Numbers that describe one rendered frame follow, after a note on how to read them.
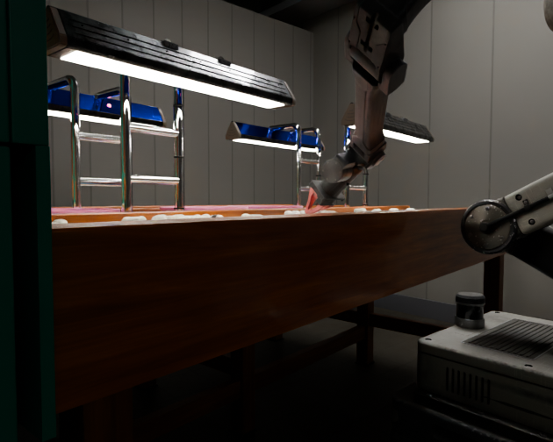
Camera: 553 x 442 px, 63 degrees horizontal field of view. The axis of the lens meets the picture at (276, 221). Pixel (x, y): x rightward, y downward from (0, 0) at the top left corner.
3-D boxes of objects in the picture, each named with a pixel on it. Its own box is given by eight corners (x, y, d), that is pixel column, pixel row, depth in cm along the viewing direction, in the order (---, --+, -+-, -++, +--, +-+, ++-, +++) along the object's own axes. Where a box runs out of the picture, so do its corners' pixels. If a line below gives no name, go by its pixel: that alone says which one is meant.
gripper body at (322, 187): (306, 184, 118) (325, 165, 114) (328, 185, 125) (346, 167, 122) (319, 203, 115) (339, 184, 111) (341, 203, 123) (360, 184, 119)
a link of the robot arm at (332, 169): (388, 153, 111) (364, 130, 113) (369, 155, 101) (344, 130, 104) (357, 188, 117) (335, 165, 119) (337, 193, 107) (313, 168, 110)
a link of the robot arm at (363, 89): (412, 55, 71) (366, 15, 75) (385, 78, 71) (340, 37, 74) (391, 158, 113) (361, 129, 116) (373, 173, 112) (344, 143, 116)
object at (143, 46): (296, 106, 119) (296, 78, 119) (57, 44, 72) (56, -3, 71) (273, 110, 125) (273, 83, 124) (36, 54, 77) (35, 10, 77)
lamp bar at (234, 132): (325, 150, 230) (325, 136, 229) (238, 138, 182) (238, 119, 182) (312, 152, 235) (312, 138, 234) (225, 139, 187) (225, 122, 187)
